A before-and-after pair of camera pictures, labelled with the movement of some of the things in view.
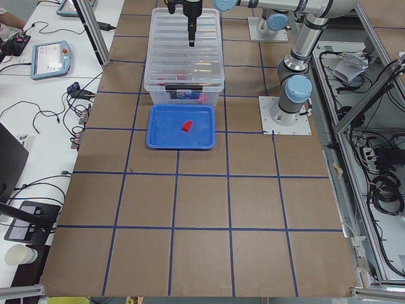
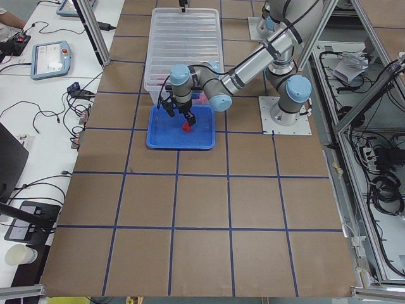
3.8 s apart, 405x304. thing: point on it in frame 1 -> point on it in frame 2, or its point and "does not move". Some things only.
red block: x=186 y=126 does not move
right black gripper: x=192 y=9 -> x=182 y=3
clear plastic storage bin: x=171 y=63 does not move
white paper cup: x=19 y=254 does not move
